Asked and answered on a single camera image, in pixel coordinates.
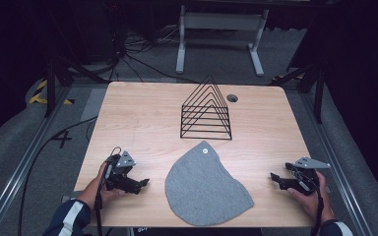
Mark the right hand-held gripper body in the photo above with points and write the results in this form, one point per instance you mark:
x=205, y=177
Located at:
x=303, y=177

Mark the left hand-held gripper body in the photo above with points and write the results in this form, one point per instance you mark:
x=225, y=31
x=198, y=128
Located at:
x=121, y=175

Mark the person's left hand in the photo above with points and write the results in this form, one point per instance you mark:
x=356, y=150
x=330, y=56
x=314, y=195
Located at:
x=108, y=194

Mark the person's right hand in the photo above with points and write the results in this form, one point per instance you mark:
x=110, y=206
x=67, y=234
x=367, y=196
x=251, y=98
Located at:
x=311, y=205

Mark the grey felt mat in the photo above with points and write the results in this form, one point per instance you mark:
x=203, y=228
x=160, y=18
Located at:
x=203, y=190

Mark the black tripod stand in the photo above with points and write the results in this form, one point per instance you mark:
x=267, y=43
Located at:
x=318, y=95
x=50, y=85

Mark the aluminium floor rail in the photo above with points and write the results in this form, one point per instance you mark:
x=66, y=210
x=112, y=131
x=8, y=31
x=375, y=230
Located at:
x=19, y=170
x=334, y=154

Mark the white metal table frame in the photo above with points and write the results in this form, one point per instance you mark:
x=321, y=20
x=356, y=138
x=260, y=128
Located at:
x=223, y=21

